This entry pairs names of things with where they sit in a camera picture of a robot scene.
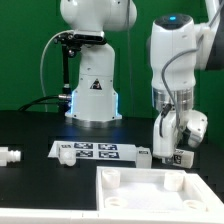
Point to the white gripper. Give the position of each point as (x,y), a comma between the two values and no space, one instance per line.
(166,135)

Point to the white square table top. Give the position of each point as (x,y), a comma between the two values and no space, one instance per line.
(153,190)

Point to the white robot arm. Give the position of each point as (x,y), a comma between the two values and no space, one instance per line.
(177,47)

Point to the white sheet with tags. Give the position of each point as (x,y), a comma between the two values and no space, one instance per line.
(96,151)

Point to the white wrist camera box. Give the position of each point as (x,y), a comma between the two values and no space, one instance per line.
(197,125)

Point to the white L-shaped obstacle wall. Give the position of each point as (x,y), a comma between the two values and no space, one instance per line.
(37,216)

